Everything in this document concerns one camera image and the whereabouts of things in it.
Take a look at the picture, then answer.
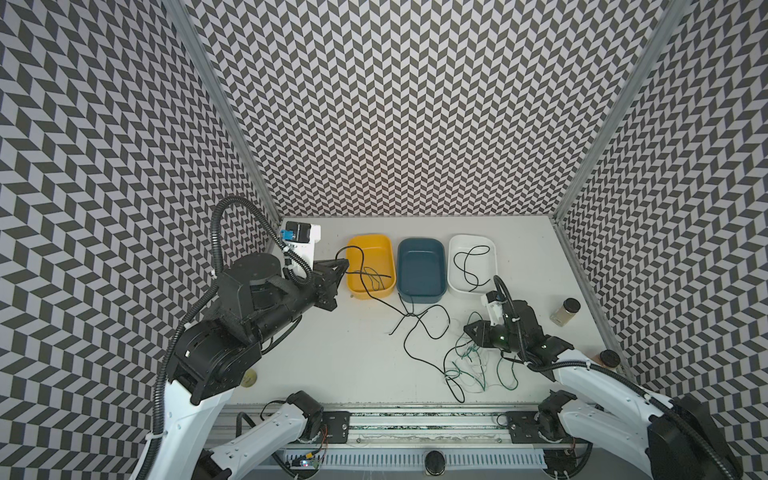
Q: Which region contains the right corner aluminium post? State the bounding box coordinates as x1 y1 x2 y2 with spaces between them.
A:
552 0 691 225

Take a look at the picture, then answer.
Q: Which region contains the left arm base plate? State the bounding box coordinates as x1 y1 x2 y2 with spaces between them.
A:
317 410 351 445

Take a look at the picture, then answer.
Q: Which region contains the small yellow round object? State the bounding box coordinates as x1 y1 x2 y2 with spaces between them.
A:
240 368 258 388

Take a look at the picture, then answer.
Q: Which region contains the cable bundle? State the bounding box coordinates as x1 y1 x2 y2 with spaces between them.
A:
442 310 521 394

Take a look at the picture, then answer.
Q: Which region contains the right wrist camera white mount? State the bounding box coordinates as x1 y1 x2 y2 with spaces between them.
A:
481 290 504 325

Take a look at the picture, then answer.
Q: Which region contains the white plastic bin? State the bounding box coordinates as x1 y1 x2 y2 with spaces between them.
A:
447 234 498 296

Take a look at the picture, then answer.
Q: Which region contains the corner aluminium post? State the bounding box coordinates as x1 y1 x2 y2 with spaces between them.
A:
163 0 282 223
552 0 691 225

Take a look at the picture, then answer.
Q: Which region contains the yellow plastic bin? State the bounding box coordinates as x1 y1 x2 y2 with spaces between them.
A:
344 234 397 300

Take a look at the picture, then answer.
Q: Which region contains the left corner aluminium post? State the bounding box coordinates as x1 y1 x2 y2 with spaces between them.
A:
163 0 282 223

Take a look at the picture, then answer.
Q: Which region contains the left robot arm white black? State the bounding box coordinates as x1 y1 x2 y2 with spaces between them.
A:
132 195 349 479

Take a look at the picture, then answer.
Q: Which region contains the black cable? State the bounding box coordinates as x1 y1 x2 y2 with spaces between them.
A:
334 244 468 404
452 244 493 290

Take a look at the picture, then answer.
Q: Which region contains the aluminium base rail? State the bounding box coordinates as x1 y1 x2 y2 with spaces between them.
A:
221 403 577 451

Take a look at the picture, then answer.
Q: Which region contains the spice jar black lid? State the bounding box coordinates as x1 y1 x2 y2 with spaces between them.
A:
593 349 621 369
550 297 581 327

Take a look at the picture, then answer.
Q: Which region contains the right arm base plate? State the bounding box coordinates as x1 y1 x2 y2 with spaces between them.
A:
504 410 547 444

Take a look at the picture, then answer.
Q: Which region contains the dark teal plastic bin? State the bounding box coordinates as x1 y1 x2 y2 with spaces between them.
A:
396 237 447 304

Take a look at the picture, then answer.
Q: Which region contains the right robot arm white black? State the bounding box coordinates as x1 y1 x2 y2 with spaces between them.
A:
464 276 743 479

